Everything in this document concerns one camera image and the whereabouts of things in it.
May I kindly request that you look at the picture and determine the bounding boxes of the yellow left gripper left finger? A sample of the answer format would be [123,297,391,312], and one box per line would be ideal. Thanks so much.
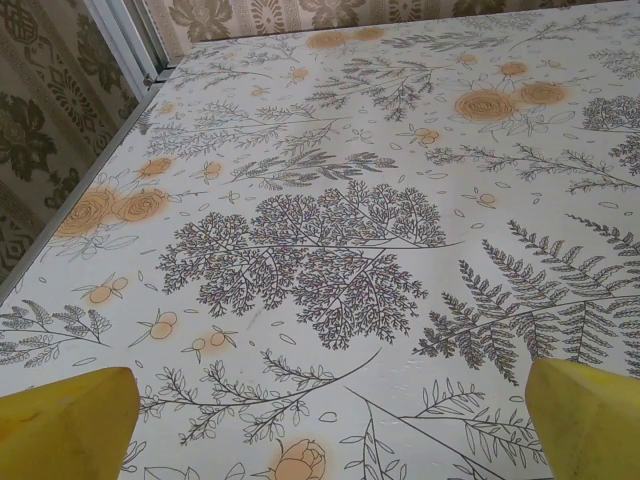
[0,366,142,480]

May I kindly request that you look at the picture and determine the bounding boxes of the aluminium table edge rail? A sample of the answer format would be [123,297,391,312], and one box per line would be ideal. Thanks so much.
[0,74,171,306]

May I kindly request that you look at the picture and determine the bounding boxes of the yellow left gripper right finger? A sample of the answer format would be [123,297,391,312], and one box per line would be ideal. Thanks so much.
[525,356,640,480]

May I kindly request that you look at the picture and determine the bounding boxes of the aluminium frame post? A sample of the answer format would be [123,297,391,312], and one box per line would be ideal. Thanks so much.
[82,0,175,101]

